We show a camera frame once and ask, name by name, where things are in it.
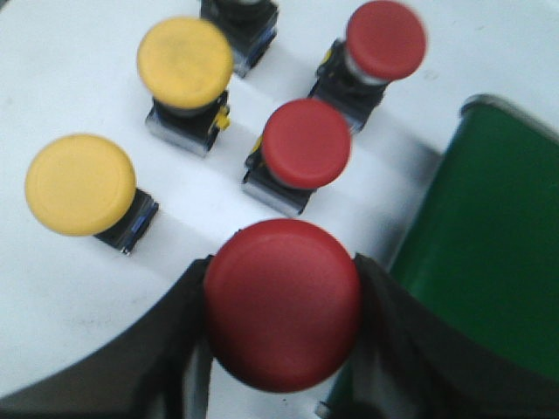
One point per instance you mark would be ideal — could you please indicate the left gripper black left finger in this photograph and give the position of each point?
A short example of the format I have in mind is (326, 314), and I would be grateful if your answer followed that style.
(158, 368)

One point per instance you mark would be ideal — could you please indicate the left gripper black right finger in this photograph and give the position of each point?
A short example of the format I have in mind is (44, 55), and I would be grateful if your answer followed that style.
(408, 363)

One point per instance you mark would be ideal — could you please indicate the red mushroom push button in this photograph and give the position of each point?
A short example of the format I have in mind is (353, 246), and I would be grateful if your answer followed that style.
(283, 304)

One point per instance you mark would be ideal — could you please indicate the green conveyor belt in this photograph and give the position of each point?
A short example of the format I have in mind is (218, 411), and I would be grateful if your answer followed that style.
(482, 251)

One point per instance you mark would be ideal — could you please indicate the yellow mushroom button near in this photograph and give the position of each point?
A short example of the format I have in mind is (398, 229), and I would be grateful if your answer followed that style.
(83, 185)

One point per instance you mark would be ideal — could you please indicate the yellow mushroom button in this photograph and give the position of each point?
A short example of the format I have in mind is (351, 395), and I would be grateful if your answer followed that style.
(186, 64)
(83, 185)

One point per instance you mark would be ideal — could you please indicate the red mushroom button middle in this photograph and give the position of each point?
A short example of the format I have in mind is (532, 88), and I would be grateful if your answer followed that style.
(304, 146)

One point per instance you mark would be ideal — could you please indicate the yellow mushroom button far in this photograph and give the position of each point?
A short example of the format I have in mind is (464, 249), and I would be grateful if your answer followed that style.
(186, 64)

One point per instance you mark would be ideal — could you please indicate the red mushroom button far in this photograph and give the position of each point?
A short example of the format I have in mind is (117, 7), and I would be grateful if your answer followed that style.
(384, 41)

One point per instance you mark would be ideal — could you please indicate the black button switch block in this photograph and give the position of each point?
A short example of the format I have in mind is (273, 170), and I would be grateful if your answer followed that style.
(249, 26)

